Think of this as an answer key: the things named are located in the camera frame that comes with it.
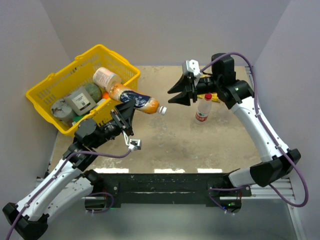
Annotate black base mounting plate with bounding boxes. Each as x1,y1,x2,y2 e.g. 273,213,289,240
43,169,253,209

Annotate grey box with label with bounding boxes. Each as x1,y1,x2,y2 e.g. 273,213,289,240
64,86,97,116

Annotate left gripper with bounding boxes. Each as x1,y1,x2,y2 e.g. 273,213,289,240
92,98,137,149

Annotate orange juice bottle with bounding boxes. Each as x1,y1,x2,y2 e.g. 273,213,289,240
108,83,161,114

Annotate red label water bottle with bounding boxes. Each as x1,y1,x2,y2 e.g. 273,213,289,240
195,95,212,123

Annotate pink toilet paper roll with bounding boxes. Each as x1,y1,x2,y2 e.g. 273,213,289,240
93,67,122,93

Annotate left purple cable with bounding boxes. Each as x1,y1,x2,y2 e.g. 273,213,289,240
4,148,132,240

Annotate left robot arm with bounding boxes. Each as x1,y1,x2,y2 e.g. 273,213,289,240
2,100,140,240

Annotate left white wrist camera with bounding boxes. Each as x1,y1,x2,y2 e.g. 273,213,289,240
122,131,142,152

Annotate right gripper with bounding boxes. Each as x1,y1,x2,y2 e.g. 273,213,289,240
168,73,222,106

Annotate green melon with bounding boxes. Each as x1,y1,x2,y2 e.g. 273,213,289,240
84,82,103,103

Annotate small white bottle cap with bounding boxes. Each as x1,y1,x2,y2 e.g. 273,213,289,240
157,105,167,115

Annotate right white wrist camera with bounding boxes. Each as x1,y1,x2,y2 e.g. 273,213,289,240
182,59,202,86

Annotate grey crumpled pouch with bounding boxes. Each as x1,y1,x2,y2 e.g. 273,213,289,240
50,98,76,126

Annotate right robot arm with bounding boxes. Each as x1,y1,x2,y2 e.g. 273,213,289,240
168,53,301,197

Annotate yellow plastic shopping basket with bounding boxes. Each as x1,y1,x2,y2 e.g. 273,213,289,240
25,44,141,137

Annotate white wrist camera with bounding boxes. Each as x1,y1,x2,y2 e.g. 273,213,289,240
122,131,142,152
182,59,202,86

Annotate yellow chips bag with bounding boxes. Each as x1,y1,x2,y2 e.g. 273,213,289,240
197,72,222,104

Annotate red bottle cap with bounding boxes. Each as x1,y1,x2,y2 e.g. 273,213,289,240
204,93,212,101

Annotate orange item in basket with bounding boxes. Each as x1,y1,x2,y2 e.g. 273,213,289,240
102,92,109,99

